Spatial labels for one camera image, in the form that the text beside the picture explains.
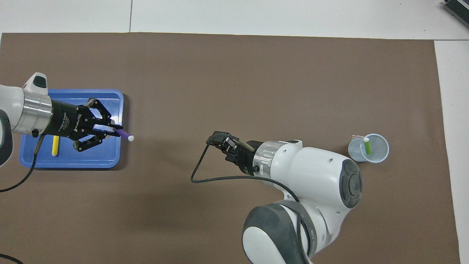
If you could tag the translucent pale blue cup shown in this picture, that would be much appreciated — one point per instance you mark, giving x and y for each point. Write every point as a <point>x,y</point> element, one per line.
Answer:
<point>379,154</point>

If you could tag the green pen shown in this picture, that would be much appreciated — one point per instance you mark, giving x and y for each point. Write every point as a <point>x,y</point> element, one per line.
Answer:
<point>367,146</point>

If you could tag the yellow pen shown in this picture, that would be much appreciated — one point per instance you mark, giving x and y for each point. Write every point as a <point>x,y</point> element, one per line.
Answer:
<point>55,146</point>

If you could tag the blue plastic tray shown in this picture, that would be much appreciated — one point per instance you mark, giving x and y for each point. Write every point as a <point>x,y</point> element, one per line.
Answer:
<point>110,154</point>

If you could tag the brown table mat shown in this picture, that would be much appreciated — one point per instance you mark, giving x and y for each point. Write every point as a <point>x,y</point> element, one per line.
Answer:
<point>234,91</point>

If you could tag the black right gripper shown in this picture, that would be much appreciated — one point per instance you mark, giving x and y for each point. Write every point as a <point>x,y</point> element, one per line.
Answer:
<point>247,159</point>

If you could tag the purple pen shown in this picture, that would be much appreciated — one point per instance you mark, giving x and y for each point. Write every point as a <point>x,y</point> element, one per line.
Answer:
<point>126,135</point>

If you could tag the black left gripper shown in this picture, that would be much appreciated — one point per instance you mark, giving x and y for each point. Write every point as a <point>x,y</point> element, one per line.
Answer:
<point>66,119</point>

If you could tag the grey ribbed device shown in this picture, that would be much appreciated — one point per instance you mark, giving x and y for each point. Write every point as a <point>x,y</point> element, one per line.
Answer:
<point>460,9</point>

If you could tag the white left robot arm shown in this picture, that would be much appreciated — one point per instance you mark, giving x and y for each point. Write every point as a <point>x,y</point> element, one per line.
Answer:
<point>14,106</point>

